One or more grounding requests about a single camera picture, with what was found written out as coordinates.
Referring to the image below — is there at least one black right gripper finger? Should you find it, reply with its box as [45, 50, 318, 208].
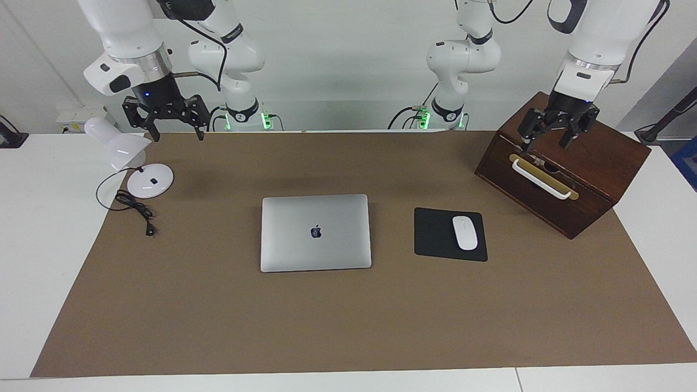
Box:
[123, 99, 161, 143]
[185, 95, 210, 141]

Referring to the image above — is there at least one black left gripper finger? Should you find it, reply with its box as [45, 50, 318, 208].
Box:
[559, 117, 591, 150]
[517, 109, 552, 153]

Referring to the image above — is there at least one silver grey laptop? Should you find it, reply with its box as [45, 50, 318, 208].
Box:
[260, 194, 372, 273]

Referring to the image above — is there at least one dark brown wooden box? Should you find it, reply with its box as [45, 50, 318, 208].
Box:
[474, 91, 652, 240]

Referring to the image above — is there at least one white desk lamp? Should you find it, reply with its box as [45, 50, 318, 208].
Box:
[83, 117, 175, 199]

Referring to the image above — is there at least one black stand leg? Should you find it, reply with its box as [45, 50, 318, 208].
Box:
[634, 84, 697, 145]

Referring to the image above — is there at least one blue object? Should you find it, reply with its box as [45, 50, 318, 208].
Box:
[670, 136, 697, 191]

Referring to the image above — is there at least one white computer mouse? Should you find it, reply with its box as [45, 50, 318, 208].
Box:
[453, 216, 479, 251]

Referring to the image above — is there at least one black table clamp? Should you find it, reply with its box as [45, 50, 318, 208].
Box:
[0, 114, 29, 149]

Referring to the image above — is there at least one black mouse pad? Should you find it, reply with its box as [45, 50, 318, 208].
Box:
[414, 207, 488, 262]

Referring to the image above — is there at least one brown table mat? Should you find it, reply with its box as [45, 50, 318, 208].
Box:
[30, 131, 697, 378]

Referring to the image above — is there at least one black right base cable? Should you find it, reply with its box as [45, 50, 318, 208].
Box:
[206, 105, 227, 132]

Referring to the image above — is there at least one black base cable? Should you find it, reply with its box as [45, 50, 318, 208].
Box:
[206, 105, 227, 132]
[388, 81, 439, 130]

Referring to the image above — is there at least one brass handle plate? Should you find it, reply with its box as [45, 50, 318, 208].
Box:
[509, 154, 579, 201]

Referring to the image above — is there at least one white box handle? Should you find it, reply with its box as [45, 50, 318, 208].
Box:
[512, 158, 573, 200]

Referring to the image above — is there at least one white wall power strip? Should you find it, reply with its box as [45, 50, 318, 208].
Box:
[56, 106, 109, 134]

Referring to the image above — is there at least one black lamp power cable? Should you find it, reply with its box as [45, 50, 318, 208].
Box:
[96, 167, 157, 237]

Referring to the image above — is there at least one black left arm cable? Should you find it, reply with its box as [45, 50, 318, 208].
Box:
[487, 0, 669, 85]

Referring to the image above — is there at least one black left base cable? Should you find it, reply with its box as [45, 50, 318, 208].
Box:
[388, 81, 439, 130]

